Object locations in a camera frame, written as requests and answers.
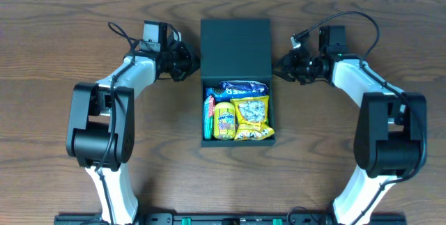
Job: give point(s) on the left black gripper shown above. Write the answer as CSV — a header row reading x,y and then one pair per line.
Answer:
x,y
183,62

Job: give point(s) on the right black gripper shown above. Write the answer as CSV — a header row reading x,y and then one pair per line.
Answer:
x,y
292,67

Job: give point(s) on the blue foil chocolate bar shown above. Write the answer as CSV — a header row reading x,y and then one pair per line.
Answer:
x,y
243,85

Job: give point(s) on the red green KitKat Milo bar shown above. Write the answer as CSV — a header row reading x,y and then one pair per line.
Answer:
x,y
208,117

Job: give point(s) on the dark green gift box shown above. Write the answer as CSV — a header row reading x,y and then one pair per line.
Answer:
x,y
237,49

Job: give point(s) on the yellow Mentos gum bottle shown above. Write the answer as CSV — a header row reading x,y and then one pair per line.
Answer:
x,y
224,122

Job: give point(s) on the yellow Hacks candy bag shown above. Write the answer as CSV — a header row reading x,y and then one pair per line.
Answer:
x,y
252,118

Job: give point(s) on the blue Oreo cookie pack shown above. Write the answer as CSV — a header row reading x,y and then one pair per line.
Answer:
x,y
226,94

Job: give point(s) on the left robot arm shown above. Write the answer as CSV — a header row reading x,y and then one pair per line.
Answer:
x,y
101,130

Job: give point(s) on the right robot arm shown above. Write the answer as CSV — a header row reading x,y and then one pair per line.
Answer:
x,y
390,139

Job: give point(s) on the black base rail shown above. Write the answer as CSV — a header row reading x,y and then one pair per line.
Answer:
x,y
299,218

